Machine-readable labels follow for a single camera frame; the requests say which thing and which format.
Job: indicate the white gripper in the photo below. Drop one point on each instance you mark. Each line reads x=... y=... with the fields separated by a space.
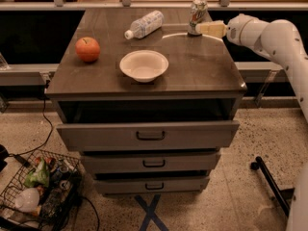
x=235 y=30

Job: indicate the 7up soda can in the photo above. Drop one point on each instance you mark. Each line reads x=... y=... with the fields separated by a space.
x=198 y=10

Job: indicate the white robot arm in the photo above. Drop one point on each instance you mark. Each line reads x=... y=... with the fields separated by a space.
x=280 y=42

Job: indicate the white paper bowl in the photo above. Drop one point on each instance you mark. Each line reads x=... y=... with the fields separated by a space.
x=144 y=65

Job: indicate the clear plastic water bottle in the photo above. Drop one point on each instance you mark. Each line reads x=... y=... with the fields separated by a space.
x=144 y=26

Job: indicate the grey drawer cabinet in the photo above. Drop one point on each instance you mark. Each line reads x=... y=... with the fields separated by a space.
x=201 y=83

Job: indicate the top grey drawer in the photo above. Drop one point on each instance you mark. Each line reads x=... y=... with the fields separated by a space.
x=148 y=136

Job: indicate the grey drawer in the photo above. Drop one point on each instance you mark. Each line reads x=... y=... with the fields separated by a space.
x=153 y=162
x=148 y=136
x=152 y=185

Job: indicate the red apple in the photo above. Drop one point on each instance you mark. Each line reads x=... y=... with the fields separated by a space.
x=87 y=49

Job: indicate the black chair base leg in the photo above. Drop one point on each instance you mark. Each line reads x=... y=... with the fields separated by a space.
x=284 y=197

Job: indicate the middle grey drawer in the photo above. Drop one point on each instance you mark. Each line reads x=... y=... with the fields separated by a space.
x=153 y=162

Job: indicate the bottom grey drawer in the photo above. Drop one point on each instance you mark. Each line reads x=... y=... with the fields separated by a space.
x=152 y=185

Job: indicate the blue tape cross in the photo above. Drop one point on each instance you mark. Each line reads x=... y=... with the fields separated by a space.
x=150 y=213

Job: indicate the green snack bag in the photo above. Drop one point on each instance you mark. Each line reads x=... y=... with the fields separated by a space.
x=38 y=176

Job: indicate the white round object in basket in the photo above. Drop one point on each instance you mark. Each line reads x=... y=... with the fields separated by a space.
x=27 y=201

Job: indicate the black wire basket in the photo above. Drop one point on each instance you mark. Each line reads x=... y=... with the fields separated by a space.
x=55 y=201

